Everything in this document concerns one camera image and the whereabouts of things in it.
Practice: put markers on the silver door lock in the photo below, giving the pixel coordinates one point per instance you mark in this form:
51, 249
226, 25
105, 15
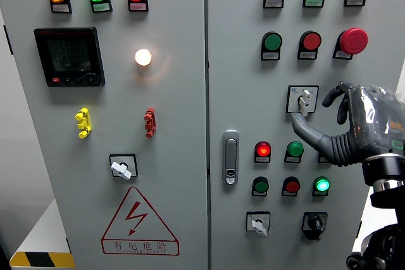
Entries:
230, 156

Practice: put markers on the white round lamp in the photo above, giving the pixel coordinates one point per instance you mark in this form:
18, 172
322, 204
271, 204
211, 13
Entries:
143, 57

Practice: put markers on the large red stop button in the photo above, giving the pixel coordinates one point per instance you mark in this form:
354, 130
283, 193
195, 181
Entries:
353, 40

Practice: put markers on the black display meter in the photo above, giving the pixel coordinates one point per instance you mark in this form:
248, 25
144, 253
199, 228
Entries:
69, 56

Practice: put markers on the green push button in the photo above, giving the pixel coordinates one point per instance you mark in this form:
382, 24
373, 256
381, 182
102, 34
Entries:
261, 186
295, 149
272, 41

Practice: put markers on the black cabinet hinge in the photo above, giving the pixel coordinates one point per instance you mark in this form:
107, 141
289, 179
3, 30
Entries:
359, 229
68, 244
8, 40

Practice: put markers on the red warning triangle sticker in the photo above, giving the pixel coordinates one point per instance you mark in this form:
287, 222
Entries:
136, 211

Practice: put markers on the small label plate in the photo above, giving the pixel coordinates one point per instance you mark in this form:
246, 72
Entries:
270, 56
61, 8
262, 159
101, 7
292, 159
355, 1
258, 193
273, 3
342, 55
319, 193
322, 159
313, 2
288, 193
307, 55
138, 7

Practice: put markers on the red push button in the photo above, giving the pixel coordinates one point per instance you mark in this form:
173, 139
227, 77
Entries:
292, 186
311, 41

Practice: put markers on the black yellow striped tape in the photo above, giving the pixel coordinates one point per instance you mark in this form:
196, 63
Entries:
40, 259

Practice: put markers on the pale grey cabinet door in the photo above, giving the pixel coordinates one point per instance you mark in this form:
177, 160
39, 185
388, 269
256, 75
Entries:
177, 124
246, 93

